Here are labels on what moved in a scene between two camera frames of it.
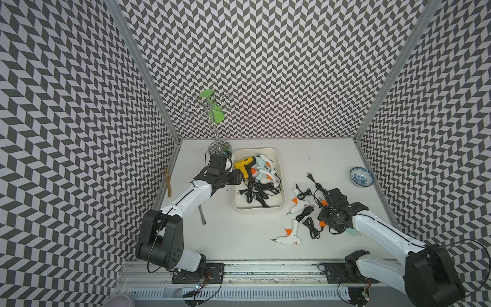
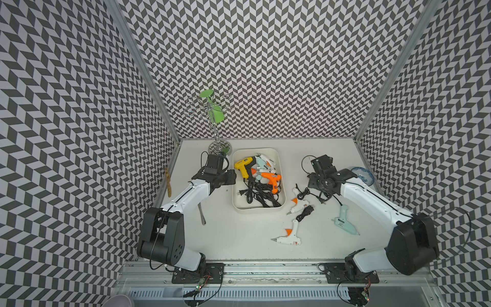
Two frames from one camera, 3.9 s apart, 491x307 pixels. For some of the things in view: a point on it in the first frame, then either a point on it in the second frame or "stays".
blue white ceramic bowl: (361, 177) stays
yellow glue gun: (240, 165) stays
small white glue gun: (298, 204) stays
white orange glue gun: (290, 238) stays
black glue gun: (249, 164) stays
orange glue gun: (324, 214) -> (273, 178)
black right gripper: (338, 228) -> (311, 182)
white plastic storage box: (263, 188) stays
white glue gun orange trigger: (266, 176) -> (270, 165)
